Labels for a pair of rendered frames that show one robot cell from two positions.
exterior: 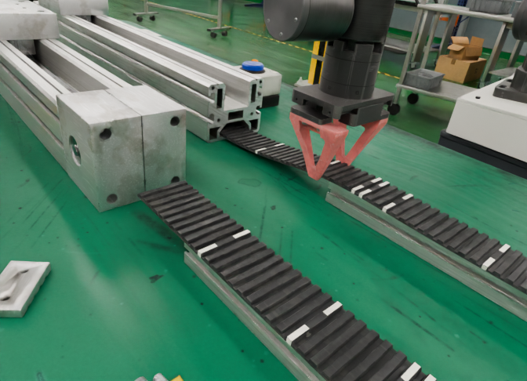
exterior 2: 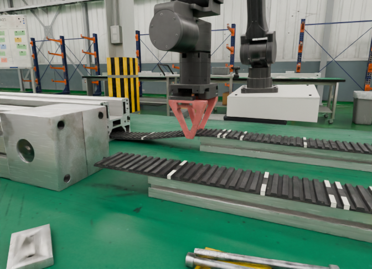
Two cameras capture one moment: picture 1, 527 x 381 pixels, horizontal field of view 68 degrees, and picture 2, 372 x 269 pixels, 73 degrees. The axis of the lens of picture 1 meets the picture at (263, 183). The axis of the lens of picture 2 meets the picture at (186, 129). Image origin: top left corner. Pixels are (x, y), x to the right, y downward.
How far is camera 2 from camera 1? 0.16 m
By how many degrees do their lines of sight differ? 27
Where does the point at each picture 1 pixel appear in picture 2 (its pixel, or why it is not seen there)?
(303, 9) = (180, 27)
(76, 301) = (91, 239)
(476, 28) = not seen: hidden behind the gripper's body
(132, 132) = (77, 123)
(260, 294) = (225, 180)
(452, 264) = (287, 154)
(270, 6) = (155, 33)
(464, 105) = (231, 99)
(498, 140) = (253, 112)
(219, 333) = (206, 220)
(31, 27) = not seen: outside the picture
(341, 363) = (297, 190)
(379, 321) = not seen: hidden behind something
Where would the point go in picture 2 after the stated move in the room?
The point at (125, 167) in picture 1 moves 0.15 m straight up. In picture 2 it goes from (73, 151) to (61, 30)
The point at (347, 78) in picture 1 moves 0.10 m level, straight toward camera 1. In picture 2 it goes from (199, 72) to (219, 73)
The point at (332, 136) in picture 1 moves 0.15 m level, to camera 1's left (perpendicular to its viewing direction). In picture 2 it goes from (202, 104) to (109, 110)
